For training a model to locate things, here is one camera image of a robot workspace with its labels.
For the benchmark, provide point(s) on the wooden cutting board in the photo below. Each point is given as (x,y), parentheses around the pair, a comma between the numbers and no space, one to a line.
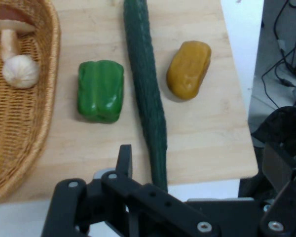
(212,138)

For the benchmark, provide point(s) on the white garlic bulb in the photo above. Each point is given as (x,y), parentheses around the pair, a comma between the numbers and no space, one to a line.
(21,72)

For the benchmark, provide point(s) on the black bulky object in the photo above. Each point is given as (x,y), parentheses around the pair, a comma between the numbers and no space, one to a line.
(278,128)

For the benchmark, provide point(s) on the brown cap mushroom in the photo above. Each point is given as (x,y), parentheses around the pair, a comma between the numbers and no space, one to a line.
(8,23)

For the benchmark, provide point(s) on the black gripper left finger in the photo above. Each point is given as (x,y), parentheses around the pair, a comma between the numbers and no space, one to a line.
(124,163)

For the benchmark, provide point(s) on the long dark green cucumber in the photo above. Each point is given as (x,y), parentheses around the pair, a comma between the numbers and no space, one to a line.
(145,86)

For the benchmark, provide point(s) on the woven wicker basket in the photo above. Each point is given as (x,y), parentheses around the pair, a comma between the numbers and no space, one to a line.
(17,128)

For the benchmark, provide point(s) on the yellow-brown potato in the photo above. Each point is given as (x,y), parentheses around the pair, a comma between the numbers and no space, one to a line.
(188,71)

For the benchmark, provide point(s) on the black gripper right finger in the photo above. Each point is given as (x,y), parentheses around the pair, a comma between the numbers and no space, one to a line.
(291,209)

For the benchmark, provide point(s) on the green bell pepper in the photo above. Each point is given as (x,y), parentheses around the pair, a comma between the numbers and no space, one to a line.
(101,91)

